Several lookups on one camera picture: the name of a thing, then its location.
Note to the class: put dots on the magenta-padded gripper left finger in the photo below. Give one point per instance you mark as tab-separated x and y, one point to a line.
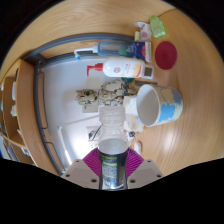
80	173

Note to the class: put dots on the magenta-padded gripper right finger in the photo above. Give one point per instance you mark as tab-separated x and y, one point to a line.
145	173

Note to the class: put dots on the clear bottle with dark label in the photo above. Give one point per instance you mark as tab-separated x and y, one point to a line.
113	146

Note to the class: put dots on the small white oval case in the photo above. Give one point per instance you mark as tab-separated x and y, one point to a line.
137	147

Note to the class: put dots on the white tissue box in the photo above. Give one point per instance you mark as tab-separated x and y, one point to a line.
131	116

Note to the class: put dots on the white and blue mug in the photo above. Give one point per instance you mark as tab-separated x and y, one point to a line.
166	106

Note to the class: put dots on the wooden shelf unit with items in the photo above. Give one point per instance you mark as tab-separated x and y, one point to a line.
25	110

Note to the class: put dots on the wooden tree creature figurine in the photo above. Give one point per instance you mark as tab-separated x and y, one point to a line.
113	91

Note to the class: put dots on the small white digital clock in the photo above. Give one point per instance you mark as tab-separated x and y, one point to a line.
148	72

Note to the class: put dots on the white red-pump lotion bottle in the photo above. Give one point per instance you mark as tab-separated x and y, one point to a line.
123	67

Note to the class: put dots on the flat round red coaster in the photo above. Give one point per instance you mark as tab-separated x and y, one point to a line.
166	55

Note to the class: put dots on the pink and white packet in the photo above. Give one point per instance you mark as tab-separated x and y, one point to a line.
144	31

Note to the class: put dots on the green wipes packet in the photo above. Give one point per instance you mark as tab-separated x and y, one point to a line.
157	26

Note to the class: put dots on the white wall socket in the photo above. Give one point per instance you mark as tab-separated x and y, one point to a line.
93	134

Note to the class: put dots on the grey metal desk frame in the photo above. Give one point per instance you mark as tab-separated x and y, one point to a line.
36	110

